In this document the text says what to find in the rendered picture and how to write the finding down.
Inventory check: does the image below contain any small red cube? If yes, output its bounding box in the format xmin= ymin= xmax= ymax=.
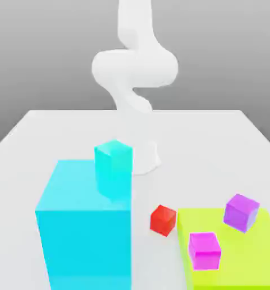
xmin=150 ymin=204 xmax=177 ymax=237

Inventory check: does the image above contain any large cyan box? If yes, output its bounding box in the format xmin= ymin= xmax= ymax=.
xmin=35 ymin=159 xmax=133 ymax=290

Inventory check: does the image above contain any small cyan cube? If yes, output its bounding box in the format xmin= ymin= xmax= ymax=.
xmin=94 ymin=139 xmax=133 ymax=203

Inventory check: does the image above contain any large yellow-green box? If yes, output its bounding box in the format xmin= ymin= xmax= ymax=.
xmin=176 ymin=207 xmax=270 ymax=290

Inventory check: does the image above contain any small magenta cube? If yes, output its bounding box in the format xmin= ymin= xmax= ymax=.
xmin=188 ymin=232 xmax=222 ymax=271

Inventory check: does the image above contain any small purple cube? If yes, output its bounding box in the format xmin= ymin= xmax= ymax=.
xmin=223 ymin=193 xmax=260 ymax=234

